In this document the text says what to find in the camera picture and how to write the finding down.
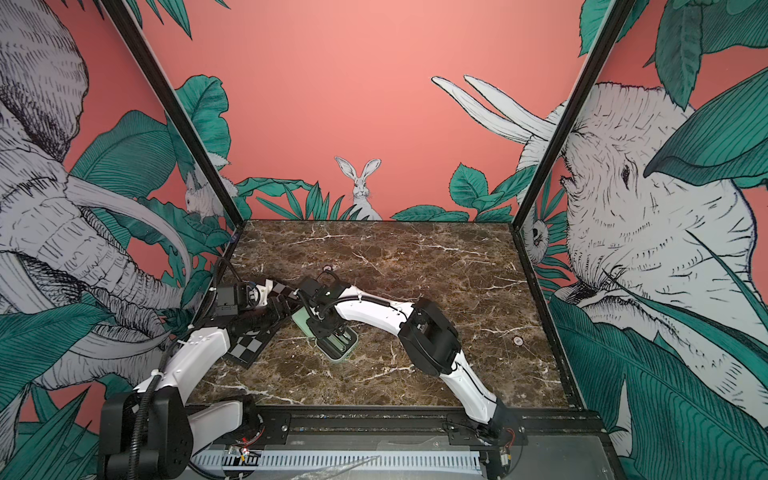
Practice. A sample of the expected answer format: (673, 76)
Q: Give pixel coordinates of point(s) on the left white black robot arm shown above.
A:
(148, 433)

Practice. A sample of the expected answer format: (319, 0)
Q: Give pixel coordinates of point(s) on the right black frame post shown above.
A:
(613, 23)

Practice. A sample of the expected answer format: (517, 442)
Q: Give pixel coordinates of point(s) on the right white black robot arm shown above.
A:
(430, 340)

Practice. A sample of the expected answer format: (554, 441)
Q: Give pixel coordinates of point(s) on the left black frame post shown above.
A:
(128, 28)

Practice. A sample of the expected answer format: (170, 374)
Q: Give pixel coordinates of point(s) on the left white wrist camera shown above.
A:
(258, 293)

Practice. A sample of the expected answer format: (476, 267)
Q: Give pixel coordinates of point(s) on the black frame post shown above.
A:
(128, 28)
(613, 23)

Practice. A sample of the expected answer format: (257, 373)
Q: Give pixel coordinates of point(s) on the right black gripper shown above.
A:
(312, 323)

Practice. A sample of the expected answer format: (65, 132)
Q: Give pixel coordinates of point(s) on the mint green nail clipper case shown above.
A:
(336, 347)

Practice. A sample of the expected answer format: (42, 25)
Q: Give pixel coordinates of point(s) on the white slotted cable duct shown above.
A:
(308, 460)

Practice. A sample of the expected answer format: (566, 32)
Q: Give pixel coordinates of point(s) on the black front mounting rail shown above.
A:
(277, 424)

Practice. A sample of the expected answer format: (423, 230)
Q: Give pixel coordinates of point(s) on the black white checkerboard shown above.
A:
(258, 336)

